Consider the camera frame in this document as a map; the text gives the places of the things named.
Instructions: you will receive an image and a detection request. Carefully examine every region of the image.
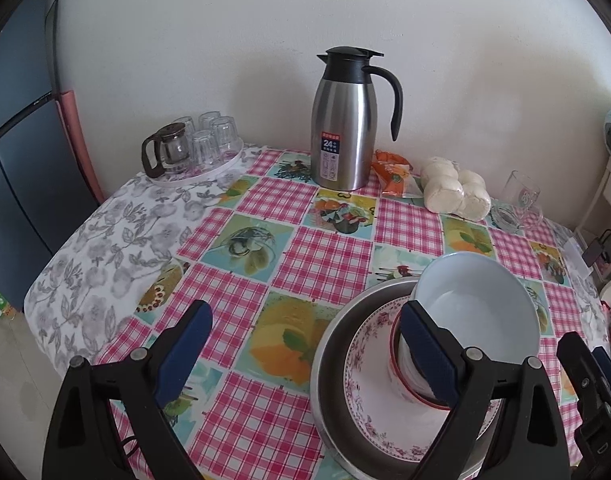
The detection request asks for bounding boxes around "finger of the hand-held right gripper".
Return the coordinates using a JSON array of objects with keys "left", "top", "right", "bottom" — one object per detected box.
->
[
  {"left": 590, "top": 346, "right": 611, "bottom": 411},
  {"left": 557, "top": 332, "right": 611, "bottom": 426}
]

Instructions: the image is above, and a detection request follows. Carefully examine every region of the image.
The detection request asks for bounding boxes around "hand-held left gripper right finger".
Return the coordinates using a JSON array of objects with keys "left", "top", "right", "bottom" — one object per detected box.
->
[{"left": 400, "top": 300, "right": 571, "bottom": 480}]

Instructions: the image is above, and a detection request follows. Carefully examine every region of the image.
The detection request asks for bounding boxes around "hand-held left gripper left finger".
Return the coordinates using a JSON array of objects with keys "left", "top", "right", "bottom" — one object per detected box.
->
[{"left": 41, "top": 300, "right": 214, "bottom": 480}]

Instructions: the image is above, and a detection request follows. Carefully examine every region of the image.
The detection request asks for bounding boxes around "strawberry print bowl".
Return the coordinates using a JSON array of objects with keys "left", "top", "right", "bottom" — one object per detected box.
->
[{"left": 388, "top": 310, "right": 453, "bottom": 411}]

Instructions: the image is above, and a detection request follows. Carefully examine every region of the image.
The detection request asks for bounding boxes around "round pink floral plate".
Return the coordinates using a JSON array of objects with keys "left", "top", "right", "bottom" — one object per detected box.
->
[{"left": 344, "top": 296, "right": 501, "bottom": 462}]

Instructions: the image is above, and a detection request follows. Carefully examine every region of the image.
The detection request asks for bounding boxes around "small white dish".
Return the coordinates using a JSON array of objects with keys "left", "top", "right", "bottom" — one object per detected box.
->
[{"left": 414, "top": 252, "right": 541, "bottom": 361}]

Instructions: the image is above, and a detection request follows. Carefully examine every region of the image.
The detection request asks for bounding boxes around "steel basin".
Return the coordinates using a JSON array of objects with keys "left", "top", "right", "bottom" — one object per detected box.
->
[{"left": 309, "top": 280, "right": 491, "bottom": 480}]

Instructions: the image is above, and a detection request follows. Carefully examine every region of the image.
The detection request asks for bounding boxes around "black charger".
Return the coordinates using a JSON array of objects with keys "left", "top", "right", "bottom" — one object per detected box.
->
[{"left": 580, "top": 241, "right": 606, "bottom": 267}]

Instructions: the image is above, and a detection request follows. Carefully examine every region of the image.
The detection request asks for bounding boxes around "grey floral tablecloth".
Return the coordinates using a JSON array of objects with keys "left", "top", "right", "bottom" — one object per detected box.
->
[{"left": 24, "top": 145, "right": 611, "bottom": 376}]

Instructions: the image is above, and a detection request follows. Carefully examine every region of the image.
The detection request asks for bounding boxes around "pink checked tablecloth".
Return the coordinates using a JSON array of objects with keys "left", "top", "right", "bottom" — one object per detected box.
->
[{"left": 92, "top": 147, "right": 601, "bottom": 480}]

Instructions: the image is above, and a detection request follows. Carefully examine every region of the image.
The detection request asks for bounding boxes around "small glass tumbler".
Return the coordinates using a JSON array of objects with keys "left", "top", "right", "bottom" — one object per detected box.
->
[{"left": 489, "top": 205, "right": 525, "bottom": 233}]

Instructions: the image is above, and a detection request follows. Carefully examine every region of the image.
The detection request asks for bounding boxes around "bag of steamed buns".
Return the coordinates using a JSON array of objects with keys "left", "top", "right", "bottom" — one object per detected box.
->
[{"left": 421, "top": 156, "right": 491, "bottom": 222}]

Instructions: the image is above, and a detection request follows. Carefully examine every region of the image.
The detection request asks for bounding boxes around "glass mug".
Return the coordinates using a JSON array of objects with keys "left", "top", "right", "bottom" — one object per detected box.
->
[{"left": 500, "top": 170, "right": 545, "bottom": 231}]

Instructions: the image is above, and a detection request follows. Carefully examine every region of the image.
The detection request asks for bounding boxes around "orange snack packet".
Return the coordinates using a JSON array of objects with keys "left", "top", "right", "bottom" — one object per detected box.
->
[{"left": 371, "top": 149, "right": 417, "bottom": 196}]

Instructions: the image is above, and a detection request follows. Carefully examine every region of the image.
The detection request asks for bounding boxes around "white round tray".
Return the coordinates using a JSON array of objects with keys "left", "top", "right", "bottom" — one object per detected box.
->
[{"left": 145, "top": 136, "right": 246, "bottom": 188}]

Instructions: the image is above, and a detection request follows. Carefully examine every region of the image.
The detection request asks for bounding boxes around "glass teapot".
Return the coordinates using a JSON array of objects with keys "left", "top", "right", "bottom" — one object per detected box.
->
[{"left": 141, "top": 122, "right": 193, "bottom": 178}]

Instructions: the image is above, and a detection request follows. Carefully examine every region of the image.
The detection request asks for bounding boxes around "pink foam strip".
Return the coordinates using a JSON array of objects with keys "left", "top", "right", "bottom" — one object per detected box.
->
[{"left": 58, "top": 91, "right": 106, "bottom": 206}]

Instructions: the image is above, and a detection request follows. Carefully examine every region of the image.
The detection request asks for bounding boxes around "dark blue fridge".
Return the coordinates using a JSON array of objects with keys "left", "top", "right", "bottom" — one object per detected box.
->
[{"left": 0, "top": 0, "right": 103, "bottom": 311}]

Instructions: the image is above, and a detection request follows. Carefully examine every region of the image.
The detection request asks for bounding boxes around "stainless steel thermos jug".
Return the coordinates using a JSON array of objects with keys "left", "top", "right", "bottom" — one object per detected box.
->
[{"left": 310, "top": 46, "right": 403, "bottom": 192}]

